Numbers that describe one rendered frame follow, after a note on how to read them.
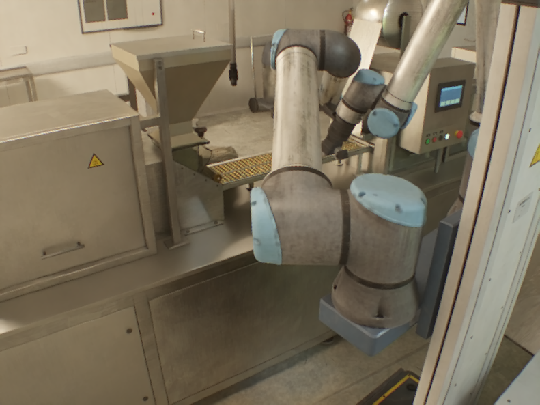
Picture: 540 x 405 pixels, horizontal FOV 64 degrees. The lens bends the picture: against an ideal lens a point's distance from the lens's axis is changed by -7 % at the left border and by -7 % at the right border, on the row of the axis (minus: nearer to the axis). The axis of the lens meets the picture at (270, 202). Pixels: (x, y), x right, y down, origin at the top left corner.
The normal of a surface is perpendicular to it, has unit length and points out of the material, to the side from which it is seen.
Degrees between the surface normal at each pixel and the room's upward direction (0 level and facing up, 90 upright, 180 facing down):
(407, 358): 0
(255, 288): 90
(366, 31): 71
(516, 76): 90
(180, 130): 90
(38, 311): 0
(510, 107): 90
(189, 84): 114
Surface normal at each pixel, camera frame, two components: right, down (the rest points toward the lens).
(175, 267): 0.00, -0.88
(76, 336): 0.54, 0.39
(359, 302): -0.58, 0.05
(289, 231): -0.04, 0.07
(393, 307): 0.21, 0.13
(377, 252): -0.07, 0.55
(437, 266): -0.77, 0.29
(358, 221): -0.02, -0.18
